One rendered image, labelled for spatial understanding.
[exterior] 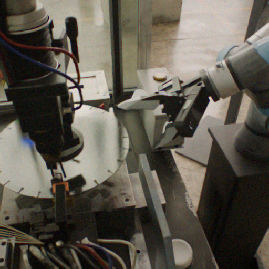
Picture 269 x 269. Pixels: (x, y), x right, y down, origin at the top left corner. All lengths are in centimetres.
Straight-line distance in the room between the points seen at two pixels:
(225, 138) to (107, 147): 50
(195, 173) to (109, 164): 134
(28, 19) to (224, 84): 41
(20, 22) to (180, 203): 65
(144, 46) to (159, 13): 291
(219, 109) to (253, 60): 193
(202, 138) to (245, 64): 159
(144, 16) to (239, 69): 53
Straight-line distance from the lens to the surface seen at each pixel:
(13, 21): 42
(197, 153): 211
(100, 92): 103
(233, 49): 85
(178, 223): 86
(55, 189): 64
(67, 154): 73
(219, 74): 67
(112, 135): 78
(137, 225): 83
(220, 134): 113
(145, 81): 109
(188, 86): 72
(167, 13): 410
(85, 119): 84
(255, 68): 67
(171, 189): 93
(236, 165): 104
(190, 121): 63
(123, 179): 81
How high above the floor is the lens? 146
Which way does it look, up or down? 42 degrees down
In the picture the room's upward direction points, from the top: straight up
